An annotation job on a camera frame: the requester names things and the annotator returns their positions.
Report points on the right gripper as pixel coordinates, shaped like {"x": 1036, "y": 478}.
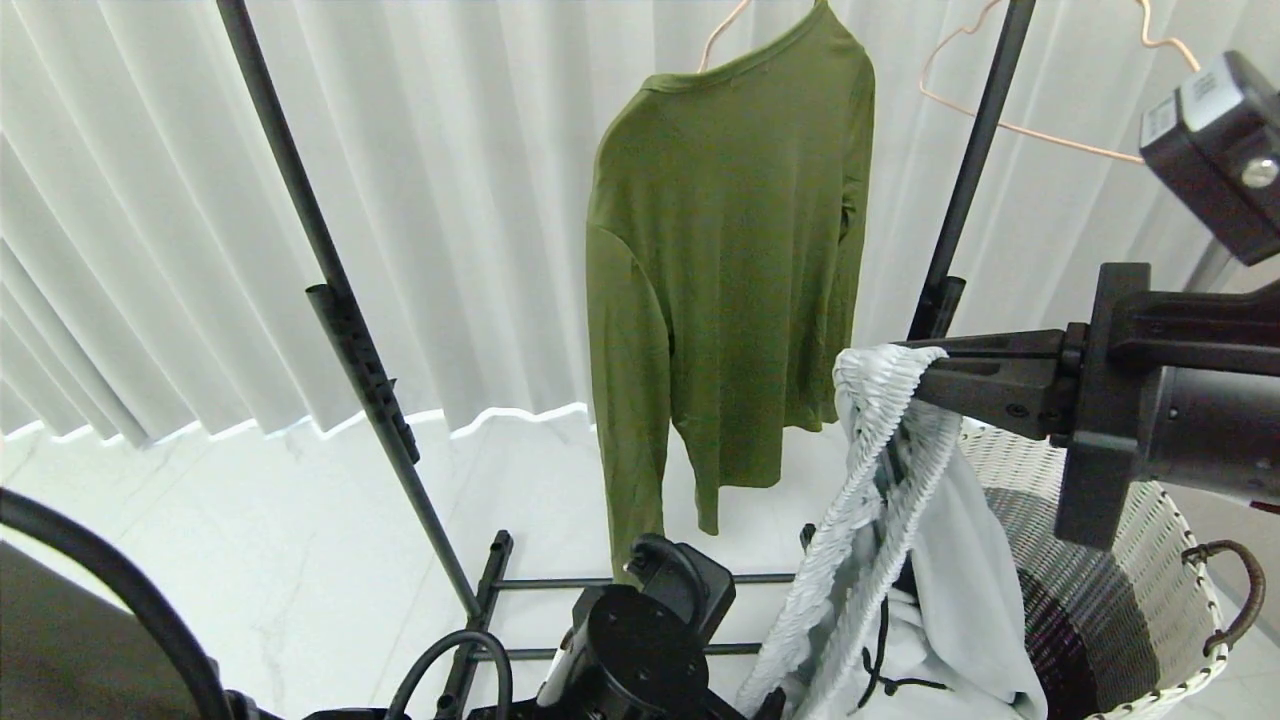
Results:
{"x": 1200, "y": 430}

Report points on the pale grey shorts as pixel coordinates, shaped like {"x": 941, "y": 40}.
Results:
{"x": 960, "y": 560}

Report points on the pink clothes hanger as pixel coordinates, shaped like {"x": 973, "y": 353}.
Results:
{"x": 708, "y": 50}
{"x": 1050, "y": 133}

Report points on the green printed shirt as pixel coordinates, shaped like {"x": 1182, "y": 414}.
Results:
{"x": 730, "y": 250}

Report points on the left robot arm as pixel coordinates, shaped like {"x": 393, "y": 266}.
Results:
{"x": 640, "y": 660}

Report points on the white laundry basket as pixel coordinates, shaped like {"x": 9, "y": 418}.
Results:
{"x": 1150, "y": 560}

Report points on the black clothes rack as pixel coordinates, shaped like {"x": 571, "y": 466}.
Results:
{"x": 350, "y": 330}

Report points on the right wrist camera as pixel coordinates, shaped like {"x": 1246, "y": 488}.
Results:
{"x": 1220, "y": 170}

